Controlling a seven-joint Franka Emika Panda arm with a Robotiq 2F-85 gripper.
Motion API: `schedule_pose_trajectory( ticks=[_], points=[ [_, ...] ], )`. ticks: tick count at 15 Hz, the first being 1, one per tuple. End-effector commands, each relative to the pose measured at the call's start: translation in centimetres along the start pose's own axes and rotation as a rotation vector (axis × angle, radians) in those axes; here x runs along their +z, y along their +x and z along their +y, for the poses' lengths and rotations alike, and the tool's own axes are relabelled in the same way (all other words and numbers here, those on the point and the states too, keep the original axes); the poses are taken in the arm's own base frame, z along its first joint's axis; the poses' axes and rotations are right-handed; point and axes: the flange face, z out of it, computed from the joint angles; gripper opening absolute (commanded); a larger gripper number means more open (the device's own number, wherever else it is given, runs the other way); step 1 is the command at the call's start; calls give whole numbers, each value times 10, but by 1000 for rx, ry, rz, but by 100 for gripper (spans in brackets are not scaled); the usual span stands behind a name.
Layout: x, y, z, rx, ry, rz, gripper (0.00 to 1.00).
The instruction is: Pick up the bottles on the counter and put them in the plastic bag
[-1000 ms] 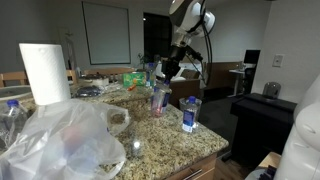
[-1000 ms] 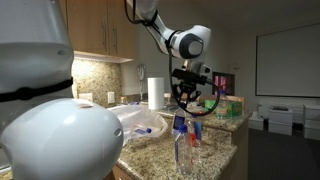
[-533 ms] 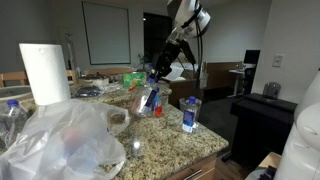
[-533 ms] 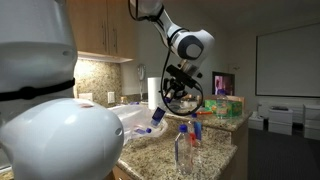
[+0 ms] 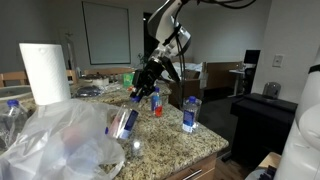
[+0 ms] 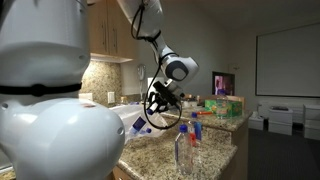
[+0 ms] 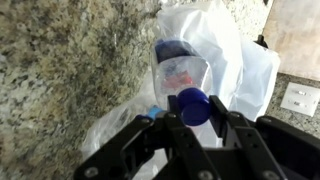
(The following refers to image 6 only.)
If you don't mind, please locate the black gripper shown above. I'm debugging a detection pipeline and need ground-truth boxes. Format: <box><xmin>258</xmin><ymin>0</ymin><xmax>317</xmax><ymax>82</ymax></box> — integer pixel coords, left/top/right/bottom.
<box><xmin>145</xmin><ymin>91</ymin><xmax>175</xmax><ymax>116</ymax></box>

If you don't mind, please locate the translucent white plastic bag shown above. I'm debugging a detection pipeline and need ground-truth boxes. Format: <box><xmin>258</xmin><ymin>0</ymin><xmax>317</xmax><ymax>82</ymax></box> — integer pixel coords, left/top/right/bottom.
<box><xmin>109</xmin><ymin>103</ymin><xmax>169</xmax><ymax>145</ymax></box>

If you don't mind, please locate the white paper towel roll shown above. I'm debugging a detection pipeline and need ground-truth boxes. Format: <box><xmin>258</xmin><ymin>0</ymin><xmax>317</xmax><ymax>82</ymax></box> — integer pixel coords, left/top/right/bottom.
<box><xmin>147</xmin><ymin>77</ymin><xmax>165</xmax><ymax>101</ymax></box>

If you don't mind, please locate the tall clear water bottle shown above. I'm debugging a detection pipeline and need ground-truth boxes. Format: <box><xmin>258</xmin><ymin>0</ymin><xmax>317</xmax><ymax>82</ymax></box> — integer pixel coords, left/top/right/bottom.
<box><xmin>215</xmin><ymin>90</ymin><xmax>230</xmax><ymax>120</ymax></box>

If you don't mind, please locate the under-cabinet light strip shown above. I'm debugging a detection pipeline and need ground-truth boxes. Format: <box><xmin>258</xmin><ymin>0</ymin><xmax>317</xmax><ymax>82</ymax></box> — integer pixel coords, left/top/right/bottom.
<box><xmin>89</xmin><ymin>52</ymin><xmax>134</xmax><ymax>64</ymax></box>

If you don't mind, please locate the flat screen television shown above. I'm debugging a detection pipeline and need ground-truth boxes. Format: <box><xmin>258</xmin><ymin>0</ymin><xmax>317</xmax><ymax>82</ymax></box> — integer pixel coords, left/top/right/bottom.
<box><xmin>212</xmin><ymin>71</ymin><xmax>236</xmax><ymax>97</ymax></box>

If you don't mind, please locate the wooden cabinet door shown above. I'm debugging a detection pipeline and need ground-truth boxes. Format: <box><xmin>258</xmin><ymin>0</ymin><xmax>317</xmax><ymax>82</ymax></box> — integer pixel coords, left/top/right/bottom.
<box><xmin>87</xmin><ymin>0</ymin><xmax>109</xmax><ymax>56</ymax></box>
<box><xmin>106</xmin><ymin>0</ymin><xmax>138</xmax><ymax>61</ymax></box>

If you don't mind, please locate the green cardboard box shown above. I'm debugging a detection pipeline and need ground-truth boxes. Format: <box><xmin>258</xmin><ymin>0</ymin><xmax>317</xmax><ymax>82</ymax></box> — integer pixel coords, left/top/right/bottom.
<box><xmin>204</xmin><ymin>98</ymin><xmax>244</xmax><ymax>118</ymax></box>

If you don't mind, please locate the wooden drawer front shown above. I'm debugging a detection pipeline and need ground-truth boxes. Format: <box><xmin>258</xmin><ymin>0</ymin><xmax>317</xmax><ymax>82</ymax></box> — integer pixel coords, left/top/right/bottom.
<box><xmin>111</xmin><ymin>165</ymin><xmax>134</xmax><ymax>180</ymax></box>

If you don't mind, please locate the white cardboard box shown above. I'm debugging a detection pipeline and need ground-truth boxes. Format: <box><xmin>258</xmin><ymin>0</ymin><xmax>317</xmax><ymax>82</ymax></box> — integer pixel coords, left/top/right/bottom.
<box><xmin>248</xmin><ymin>111</ymin><xmax>266</xmax><ymax>131</ymax></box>
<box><xmin>303</xmin><ymin>119</ymin><xmax>320</xmax><ymax>141</ymax></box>
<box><xmin>303</xmin><ymin>103</ymin><xmax>320</xmax><ymax>122</ymax></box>
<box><xmin>268</xmin><ymin>121</ymin><xmax>294</xmax><ymax>136</ymax></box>

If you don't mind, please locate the white box with dark lid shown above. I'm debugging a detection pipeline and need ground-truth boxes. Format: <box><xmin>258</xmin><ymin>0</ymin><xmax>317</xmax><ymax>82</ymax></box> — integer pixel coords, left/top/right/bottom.
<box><xmin>268</xmin><ymin>105</ymin><xmax>294</xmax><ymax>125</ymax></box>

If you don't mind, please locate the white projection screen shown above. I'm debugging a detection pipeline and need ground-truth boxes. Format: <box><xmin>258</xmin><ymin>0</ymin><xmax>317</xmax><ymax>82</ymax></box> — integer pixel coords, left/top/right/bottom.
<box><xmin>255</xmin><ymin>22</ymin><xmax>320</xmax><ymax>99</ymax></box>

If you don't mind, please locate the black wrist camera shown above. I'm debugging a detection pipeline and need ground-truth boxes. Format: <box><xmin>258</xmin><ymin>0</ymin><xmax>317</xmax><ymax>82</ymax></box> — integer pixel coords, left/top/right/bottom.
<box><xmin>152</xmin><ymin>80</ymin><xmax>186</xmax><ymax>102</ymax></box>

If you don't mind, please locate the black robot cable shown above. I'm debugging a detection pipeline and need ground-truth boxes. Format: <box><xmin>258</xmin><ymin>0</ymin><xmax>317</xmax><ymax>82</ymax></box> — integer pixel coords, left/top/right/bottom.
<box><xmin>130</xmin><ymin>0</ymin><xmax>184</xmax><ymax>131</ymax></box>

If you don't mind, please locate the white wall outlet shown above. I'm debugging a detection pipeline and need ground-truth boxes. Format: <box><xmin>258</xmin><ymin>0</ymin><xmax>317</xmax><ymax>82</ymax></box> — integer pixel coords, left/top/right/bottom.
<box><xmin>78</xmin><ymin>92</ymin><xmax>94</xmax><ymax>101</ymax></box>
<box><xmin>107</xmin><ymin>91</ymin><xmax>116</xmax><ymax>104</ymax></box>

